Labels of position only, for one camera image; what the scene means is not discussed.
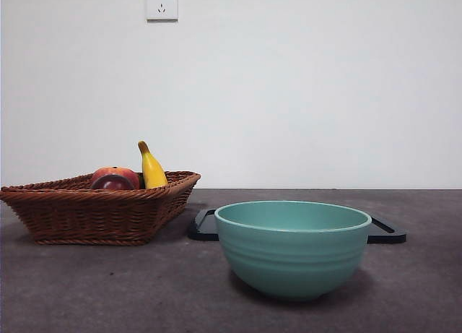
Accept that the teal ceramic bowl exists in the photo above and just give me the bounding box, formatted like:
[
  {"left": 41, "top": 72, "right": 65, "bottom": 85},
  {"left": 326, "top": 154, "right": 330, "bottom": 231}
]
[{"left": 214, "top": 199, "right": 372, "bottom": 301}]

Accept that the dark red plum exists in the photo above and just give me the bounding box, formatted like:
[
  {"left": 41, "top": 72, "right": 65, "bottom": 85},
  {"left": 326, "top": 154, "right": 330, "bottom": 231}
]
[{"left": 90, "top": 175, "right": 134, "bottom": 191}]

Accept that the dark green rectangular tray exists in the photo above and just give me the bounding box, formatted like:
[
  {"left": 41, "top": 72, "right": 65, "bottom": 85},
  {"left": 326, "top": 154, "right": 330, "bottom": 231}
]
[{"left": 187, "top": 208, "right": 408, "bottom": 245}]

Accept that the yellow banana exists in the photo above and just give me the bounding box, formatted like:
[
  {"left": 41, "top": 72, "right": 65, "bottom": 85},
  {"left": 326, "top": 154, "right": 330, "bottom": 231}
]
[{"left": 137, "top": 140, "right": 169, "bottom": 189}]

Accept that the red yellow apple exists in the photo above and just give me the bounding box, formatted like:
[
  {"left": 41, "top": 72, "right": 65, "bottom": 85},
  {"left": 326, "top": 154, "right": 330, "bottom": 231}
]
[{"left": 92, "top": 165, "right": 141, "bottom": 190}]

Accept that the brown wicker basket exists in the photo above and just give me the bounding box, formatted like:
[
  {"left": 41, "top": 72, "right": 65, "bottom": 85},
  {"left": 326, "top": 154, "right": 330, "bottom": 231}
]
[{"left": 0, "top": 170, "right": 202, "bottom": 246}]

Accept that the white wall socket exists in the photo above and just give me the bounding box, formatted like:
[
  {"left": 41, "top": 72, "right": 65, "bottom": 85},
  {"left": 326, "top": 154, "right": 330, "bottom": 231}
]
[{"left": 146, "top": 0, "right": 179, "bottom": 22}]

